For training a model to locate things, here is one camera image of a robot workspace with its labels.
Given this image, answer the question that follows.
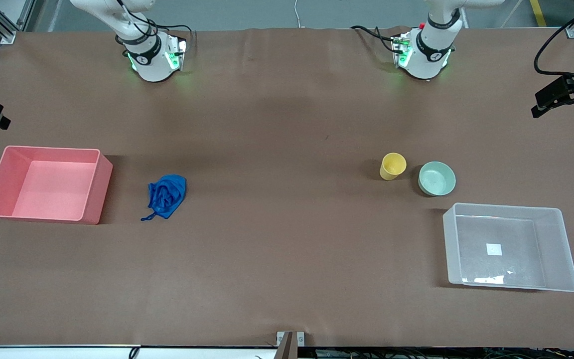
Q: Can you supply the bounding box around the clear plastic box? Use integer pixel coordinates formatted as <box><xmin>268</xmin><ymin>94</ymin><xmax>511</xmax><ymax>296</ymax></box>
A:
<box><xmin>442</xmin><ymin>202</ymin><xmax>574</xmax><ymax>293</ymax></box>

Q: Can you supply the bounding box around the mint green bowl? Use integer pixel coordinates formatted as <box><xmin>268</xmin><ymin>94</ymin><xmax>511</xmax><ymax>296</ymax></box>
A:
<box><xmin>418</xmin><ymin>161</ymin><xmax>456</xmax><ymax>196</ymax></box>

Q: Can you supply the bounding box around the blue cloth bag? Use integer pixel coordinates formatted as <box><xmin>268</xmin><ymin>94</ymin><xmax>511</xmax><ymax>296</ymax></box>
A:
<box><xmin>141</xmin><ymin>174</ymin><xmax>187</xmax><ymax>221</ymax></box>

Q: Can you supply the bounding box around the black right arm base cable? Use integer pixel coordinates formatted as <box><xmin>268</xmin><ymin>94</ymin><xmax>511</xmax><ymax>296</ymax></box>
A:
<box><xmin>117</xmin><ymin>0</ymin><xmax>197</xmax><ymax>48</ymax></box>

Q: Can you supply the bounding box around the white table edge rail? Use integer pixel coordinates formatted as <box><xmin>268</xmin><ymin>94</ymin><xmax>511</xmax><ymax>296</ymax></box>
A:
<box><xmin>0</xmin><ymin>345</ymin><xmax>279</xmax><ymax>359</ymax></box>

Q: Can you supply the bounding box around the pink plastic box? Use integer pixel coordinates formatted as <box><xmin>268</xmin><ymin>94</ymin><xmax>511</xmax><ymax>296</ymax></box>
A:
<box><xmin>0</xmin><ymin>146</ymin><xmax>114</xmax><ymax>225</ymax></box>

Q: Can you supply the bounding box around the black left arm base cable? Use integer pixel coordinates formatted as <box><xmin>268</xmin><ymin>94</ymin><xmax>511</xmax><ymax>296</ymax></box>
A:
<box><xmin>350</xmin><ymin>24</ymin><xmax>398</xmax><ymax>53</ymax></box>

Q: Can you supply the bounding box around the metal table edge bracket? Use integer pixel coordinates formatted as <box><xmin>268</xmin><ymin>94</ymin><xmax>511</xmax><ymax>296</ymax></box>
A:
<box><xmin>276</xmin><ymin>331</ymin><xmax>305</xmax><ymax>359</ymax></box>

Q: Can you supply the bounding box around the brown table cover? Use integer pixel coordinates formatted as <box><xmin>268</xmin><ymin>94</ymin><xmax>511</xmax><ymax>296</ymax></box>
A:
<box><xmin>0</xmin><ymin>26</ymin><xmax>574</xmax><ymax>348</ymax></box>

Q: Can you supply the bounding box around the yellow plastic cup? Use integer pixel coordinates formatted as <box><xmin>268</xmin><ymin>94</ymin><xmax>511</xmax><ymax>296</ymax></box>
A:
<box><xmin>380</xmin><ymin>153</ymin><xmax>408</xmax><ymax>181</ymax></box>

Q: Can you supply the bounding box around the black arm base cable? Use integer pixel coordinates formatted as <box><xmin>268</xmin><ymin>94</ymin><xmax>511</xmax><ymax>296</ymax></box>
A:
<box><xmin>117</xmin><ymin>0</ymin><xmax>197</xmax><ymax>48</ymax></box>
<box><xmin>350</xmin><ymin>24</ymin><xmax>398</xmax><ymax>53</ymax></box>

